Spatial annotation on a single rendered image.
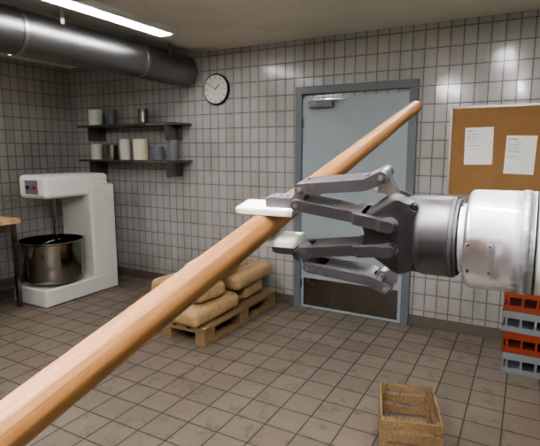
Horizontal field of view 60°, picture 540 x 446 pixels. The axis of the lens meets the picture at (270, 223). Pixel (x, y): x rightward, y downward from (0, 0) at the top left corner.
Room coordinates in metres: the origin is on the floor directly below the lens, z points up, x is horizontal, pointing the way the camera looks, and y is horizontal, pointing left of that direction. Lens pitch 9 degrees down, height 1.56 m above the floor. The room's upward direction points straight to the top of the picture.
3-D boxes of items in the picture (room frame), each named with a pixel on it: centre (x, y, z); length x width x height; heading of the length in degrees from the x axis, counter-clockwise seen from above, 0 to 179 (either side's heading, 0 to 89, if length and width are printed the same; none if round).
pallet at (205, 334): (4.27, 0.58, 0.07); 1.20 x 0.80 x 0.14; 151
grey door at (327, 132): (4.29, -0.74, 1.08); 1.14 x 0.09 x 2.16; 61
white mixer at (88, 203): (5.00, 2.24, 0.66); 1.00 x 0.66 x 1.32; 151
